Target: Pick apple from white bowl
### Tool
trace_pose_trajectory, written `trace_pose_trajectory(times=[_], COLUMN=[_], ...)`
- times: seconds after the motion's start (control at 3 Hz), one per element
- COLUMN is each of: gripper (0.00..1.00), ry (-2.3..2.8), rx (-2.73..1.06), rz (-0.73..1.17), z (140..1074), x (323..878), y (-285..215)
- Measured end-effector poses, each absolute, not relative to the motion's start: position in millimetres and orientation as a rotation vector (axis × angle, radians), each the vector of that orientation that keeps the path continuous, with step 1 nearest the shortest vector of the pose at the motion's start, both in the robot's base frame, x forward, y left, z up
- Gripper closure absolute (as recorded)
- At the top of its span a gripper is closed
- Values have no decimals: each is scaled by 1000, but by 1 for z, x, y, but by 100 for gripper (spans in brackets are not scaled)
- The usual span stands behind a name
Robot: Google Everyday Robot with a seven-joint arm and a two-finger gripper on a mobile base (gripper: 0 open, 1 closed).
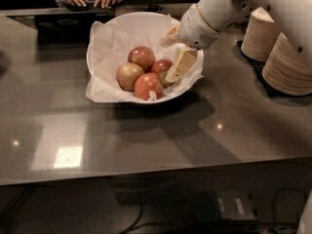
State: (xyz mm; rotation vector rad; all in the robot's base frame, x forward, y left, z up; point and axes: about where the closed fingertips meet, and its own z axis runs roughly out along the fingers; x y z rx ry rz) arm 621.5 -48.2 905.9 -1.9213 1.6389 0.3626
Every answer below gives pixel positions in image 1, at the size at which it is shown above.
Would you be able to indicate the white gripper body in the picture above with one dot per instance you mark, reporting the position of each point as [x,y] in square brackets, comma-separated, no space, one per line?
[194,28]

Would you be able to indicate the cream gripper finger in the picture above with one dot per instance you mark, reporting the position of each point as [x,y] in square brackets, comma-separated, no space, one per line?
[171,37]
[184,59]

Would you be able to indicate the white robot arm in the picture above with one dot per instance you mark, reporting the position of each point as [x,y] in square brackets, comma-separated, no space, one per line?
[293,17]

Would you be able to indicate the red apple at right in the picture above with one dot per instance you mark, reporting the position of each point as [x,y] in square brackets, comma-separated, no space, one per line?
[161,68]

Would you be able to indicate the red apple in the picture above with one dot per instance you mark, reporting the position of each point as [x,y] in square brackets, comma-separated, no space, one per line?
[161,68]
[142,56]
[149,87]

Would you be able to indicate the red apple at back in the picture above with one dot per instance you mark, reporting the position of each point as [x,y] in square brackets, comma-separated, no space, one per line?
[142,56]

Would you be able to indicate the red apple at front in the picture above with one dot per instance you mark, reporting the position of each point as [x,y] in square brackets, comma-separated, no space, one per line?
[149,87]

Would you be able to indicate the white bowl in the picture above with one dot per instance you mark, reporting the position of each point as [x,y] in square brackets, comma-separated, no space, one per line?
[130,26]

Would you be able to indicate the yellowish apple at left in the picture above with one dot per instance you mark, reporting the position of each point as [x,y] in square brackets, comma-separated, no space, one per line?
[127,74]

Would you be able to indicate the white paper liner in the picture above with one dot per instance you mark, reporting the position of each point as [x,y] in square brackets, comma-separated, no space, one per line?
[107,49]

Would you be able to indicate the rear stack of paper plates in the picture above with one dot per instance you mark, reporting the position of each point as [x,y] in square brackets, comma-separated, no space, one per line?
[261,36]

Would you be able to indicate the stack of paper plates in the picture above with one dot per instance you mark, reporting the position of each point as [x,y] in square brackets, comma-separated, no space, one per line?
[261,36]
[285,71]

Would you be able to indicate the black mat under plates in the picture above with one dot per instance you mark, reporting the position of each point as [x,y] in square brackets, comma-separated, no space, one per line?
[257,67]

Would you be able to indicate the front stack of paper plates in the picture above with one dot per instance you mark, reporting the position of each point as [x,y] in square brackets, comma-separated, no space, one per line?
[285,71]

